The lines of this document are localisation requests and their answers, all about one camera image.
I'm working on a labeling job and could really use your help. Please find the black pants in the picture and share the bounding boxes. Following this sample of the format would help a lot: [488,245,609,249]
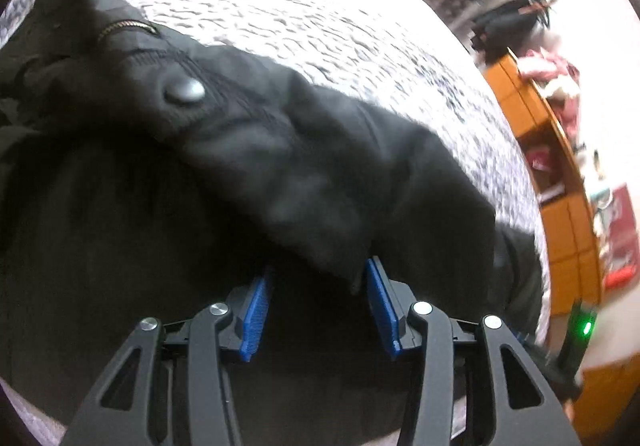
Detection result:
[1,0,538,426]

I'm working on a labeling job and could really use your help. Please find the orange wooden cabinet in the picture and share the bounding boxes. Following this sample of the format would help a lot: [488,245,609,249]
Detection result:
[484,50,639,445]

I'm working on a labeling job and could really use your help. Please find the pink clothes pile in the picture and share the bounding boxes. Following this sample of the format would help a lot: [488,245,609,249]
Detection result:
[516,48,580,132]

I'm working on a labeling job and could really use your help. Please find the grey quilted bedspread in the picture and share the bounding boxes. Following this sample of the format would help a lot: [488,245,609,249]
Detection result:
[0,0,551,446]

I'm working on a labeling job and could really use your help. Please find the black clothes on rack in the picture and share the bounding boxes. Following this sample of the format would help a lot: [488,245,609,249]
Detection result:
[471,0,553,66]

